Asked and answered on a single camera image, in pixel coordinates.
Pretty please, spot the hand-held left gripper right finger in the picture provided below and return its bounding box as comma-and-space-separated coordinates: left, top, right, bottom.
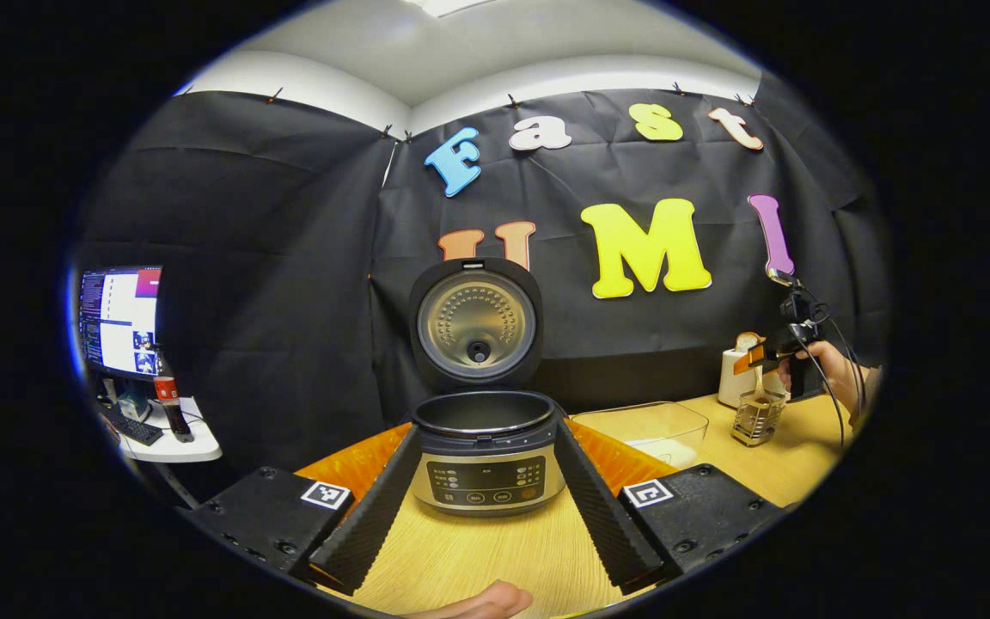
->
553, 417, 788, 594

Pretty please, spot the dark bottle red label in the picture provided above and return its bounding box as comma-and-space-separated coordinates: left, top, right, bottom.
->
154, 377, 196, 444

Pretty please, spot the metal wire chopstick holder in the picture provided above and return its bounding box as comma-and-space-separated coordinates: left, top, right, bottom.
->
731, 389, 789, 448

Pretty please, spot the white toaster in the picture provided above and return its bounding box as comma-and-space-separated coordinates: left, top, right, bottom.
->
718, 344, 786, 409

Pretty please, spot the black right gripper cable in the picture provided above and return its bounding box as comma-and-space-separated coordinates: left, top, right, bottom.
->
796, 292, 871, 450

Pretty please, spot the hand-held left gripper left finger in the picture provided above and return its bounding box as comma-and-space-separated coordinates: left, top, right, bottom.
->
190, 423, 423, 596

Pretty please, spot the clear plastic container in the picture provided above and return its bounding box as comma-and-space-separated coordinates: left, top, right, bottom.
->
571, 401, 711, 470

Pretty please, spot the silver black rice cooker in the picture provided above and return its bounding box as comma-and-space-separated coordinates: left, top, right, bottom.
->
409, 258, 566, 517

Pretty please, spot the white side table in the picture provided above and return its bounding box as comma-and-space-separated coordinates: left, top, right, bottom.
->
107, 395, 223, 465

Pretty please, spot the black keyboard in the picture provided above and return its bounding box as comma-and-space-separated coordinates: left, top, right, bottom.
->
100, 408, 164, 447

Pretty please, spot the computer monitor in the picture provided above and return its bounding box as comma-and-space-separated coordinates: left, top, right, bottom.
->
78, 267, 163, 380

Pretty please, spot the black backdrop cloth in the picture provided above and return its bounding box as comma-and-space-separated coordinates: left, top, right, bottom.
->
74, 69, 891, 482

